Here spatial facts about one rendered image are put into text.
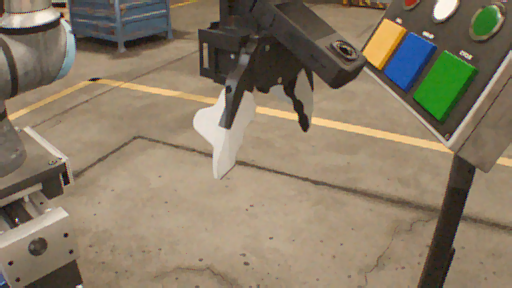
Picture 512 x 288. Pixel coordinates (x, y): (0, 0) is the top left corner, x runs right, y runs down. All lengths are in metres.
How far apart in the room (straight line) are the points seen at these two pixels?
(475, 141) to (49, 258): 0.64
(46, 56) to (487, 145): 0.69
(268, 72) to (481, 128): 0.24
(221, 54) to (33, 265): 0.46
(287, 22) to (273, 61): 0.05
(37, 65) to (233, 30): 0.43
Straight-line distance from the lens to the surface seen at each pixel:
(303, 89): 0.48
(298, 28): 0.38
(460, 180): 0.73
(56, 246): 0.73
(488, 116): 0.50
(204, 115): 0.43
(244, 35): 0.41
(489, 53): 0.51
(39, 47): 0.77
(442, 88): 0.53
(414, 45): 0.62
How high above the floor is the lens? 1.16
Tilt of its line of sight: 27 degrees down
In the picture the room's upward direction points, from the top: straight up
